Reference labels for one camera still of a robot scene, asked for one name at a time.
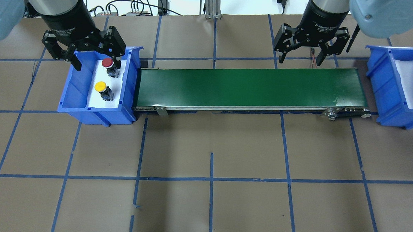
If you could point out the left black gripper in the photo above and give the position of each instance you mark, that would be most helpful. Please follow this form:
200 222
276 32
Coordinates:
68 21

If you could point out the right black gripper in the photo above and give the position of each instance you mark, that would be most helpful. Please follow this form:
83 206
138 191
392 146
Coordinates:
320 21

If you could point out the red push button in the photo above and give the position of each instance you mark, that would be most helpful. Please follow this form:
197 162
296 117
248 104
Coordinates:
111 69

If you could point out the yellow push button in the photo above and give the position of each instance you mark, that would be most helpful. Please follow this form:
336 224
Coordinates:
104 90

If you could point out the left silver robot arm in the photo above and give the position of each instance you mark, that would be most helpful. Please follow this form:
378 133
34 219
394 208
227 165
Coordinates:
11 12

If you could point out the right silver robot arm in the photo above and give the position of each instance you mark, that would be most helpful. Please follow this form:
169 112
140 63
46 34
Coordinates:
378 19

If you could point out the left white foam pad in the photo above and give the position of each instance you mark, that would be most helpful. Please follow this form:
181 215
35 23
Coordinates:
115 84

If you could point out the green conveyor belt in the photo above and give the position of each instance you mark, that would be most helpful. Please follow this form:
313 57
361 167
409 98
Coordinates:
331 92

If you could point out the left blue plastic bin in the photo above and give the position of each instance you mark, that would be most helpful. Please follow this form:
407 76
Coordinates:
73 100

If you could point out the blue plastic bin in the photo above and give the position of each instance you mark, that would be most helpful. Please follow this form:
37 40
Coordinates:
73 100
385 79

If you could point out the black power adapter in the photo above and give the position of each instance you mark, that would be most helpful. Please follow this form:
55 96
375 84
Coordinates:
163 7

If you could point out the right blue plastic bin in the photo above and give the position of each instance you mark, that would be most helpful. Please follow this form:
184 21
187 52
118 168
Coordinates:
385 79

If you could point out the aluminium frame post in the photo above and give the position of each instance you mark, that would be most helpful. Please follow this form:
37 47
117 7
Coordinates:
213 9

